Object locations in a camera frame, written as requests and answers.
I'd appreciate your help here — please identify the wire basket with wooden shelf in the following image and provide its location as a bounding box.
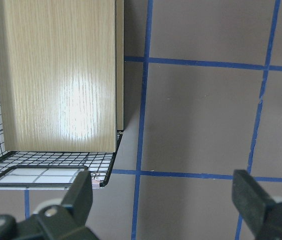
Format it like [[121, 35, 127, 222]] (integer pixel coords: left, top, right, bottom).
[[0, 0, 124, 190]]

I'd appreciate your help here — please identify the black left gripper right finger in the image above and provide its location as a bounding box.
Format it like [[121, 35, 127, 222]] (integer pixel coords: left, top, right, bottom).
[[231, 169, 276, 236]]

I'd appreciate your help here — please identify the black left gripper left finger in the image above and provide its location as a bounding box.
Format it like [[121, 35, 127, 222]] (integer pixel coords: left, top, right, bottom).
[[61, 170, 93, 226]]

